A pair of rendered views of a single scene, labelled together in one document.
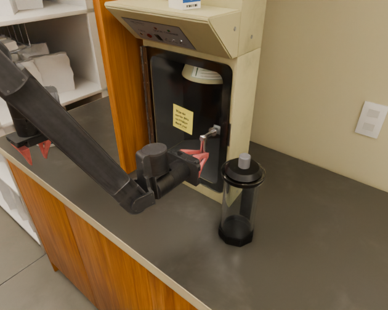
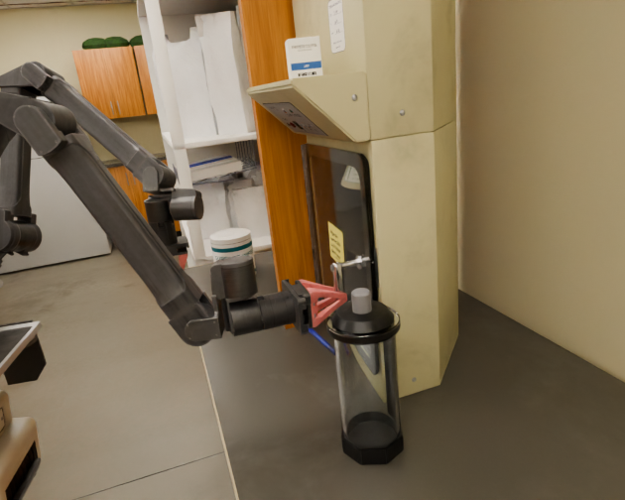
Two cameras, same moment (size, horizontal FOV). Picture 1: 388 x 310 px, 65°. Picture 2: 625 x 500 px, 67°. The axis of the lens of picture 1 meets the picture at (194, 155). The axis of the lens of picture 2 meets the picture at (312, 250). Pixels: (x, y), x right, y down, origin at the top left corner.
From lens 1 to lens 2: 44 cm
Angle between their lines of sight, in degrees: 34
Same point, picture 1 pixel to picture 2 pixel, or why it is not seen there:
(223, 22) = (325, 86)
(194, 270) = (269, 470)
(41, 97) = (84, 167)
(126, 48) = (291, 149)
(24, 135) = not seen: hidden behind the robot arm
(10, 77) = (44, 138)
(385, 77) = not seen: outside the picture
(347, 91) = not seen: outside the picture
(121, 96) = (281, 211)
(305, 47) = (588, 146)
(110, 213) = (229, 368)
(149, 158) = (220, 269)
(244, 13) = (376, 76)
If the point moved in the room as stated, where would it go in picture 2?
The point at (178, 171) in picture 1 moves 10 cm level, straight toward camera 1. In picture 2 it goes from (273, 303) to (236, 331)
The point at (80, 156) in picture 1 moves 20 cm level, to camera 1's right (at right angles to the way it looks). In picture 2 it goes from (124, 243) to (220, 255)
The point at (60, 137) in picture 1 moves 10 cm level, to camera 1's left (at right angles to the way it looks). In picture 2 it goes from (101, 215) to (64, 212)
